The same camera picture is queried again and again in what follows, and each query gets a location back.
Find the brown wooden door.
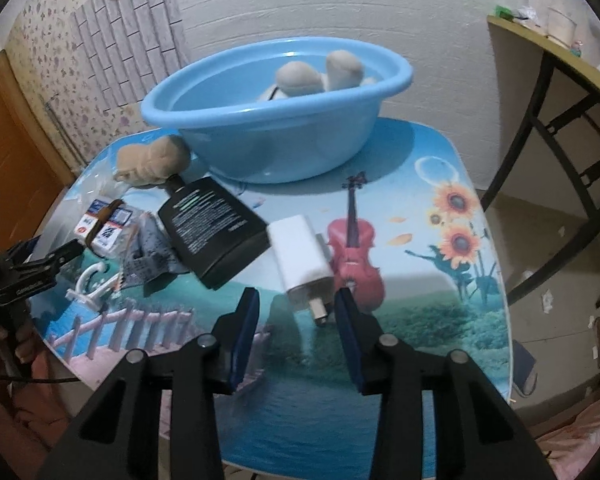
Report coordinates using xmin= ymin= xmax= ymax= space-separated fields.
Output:
xmin=0 ymin=51 xmax=74 ymax=250

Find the printed blue table mat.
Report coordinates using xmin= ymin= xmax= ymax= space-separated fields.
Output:
xmin=32 ymin=119 xmax=512 ymax=479

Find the black bottle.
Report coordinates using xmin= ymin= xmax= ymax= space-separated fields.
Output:
xmin=158 ymin=174 xmax=270 ymax=290

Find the white sun plush toy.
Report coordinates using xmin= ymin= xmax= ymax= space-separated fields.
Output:
xmin=259 ymin=50 xmax=377 ymax=101

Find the yellow side table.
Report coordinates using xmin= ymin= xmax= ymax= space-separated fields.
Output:
xmin=479 ymin=14 xmax=600 ymax=306

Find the green small box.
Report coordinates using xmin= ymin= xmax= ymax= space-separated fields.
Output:
xmin=494 ymin=6 xmax=515 ymax=21

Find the paper cup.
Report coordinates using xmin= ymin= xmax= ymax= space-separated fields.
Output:
xmin=546 ymin=8 xmax=577 ymax=49

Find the white power adapter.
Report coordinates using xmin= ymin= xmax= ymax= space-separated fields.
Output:
xmin=266 ymin=214 xmax=335 ymax=326

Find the white plastic hook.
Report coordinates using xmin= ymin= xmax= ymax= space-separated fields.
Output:
xmin=65 ymin=261 xmax=121 ymax=312

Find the orange silver snack packet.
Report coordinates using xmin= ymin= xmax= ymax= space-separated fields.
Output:
xmin=119 ymin=212 xmax=189 ymax=296

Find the blue plastic basin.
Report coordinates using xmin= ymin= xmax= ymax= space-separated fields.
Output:
xmin=140 ymin=36 xmax=414 ymax=184

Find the brown plush bear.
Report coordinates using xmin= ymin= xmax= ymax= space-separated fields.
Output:
xmin=114 ymin=134 xmax=192 ymax=188

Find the card box with brown band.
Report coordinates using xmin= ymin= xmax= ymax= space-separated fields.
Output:
xmin=73 ymin=197 xmax=135 ymax=259

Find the clear bag of cotton swabs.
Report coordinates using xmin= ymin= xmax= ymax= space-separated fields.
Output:
xmin=38 ymin=160 xmax=130 ymax=243

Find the person's left hand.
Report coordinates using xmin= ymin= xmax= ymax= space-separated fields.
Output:
xmin=0 ymin=318 xmax=38 ymax=376

